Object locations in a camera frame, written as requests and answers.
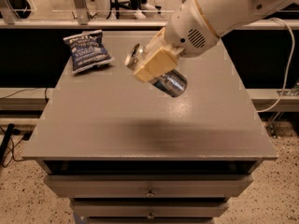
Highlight grey drawer cabinet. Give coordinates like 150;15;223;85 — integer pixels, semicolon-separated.
23;31;277;224

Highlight silver Red Bull can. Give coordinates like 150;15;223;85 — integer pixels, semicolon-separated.
125;44;188;98

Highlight black floor cables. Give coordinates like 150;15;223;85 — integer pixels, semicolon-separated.
0;123;32;169

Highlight blue chips bag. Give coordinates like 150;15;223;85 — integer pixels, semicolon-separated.
64;30;114;74

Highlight grey drawer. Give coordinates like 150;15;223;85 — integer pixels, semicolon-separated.
70;199;229;218
44;175;253;198

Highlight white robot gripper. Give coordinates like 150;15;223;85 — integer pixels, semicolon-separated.
132;0;220;82

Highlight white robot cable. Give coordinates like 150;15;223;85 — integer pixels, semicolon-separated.
255;17;296;114

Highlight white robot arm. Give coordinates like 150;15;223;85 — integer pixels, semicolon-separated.
134;0;298;82

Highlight top grey drawer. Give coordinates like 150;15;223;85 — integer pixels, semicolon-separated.
44;175;253;198

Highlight lower grey drawer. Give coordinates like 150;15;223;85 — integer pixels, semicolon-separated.
70;199;229;218

